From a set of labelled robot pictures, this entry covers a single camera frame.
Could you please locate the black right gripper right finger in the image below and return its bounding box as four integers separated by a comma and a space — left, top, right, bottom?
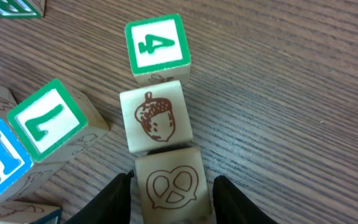
213, 175, 277, 224

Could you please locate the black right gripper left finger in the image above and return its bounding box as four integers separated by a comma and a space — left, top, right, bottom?
65, 170, 134, 224

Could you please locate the green B wooden block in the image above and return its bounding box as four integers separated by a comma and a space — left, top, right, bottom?
135, 147, 212, 224

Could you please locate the red picture wooden block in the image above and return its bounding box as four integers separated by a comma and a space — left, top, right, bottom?
119, 80, 193, 153

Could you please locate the green L wooden block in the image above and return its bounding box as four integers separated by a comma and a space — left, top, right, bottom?
7, 79, 109, 163

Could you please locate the blue H wooden block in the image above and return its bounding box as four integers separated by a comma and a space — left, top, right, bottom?
0, 118, 65, 203

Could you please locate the green 4 wooden block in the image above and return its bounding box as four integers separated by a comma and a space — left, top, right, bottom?
124, 14, 191, 86

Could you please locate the green R wooden block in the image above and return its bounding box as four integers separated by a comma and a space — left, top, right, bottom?
0, 0, 46, 19

